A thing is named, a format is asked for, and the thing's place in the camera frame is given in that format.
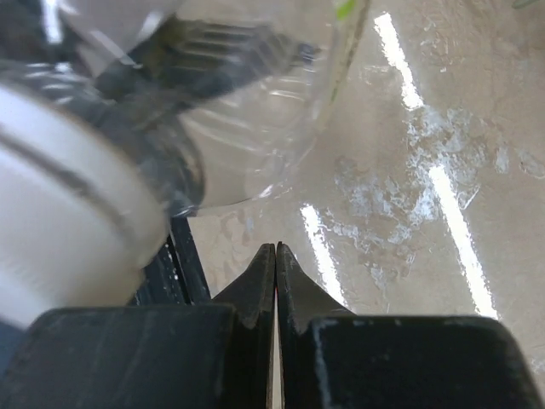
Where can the large white bottle cap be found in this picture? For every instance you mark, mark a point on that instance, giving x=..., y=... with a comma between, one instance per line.
x=78, y=223

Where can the clear plastic bottle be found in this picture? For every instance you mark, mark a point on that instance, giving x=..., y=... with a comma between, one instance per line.
x=209, y=103

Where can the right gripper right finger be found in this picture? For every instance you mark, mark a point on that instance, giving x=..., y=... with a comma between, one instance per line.
x=334, y=358

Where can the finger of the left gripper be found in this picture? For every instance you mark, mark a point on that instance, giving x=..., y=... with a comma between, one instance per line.
x=175, y=275

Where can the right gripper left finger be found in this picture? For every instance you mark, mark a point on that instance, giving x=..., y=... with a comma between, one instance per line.
x=216, y=354

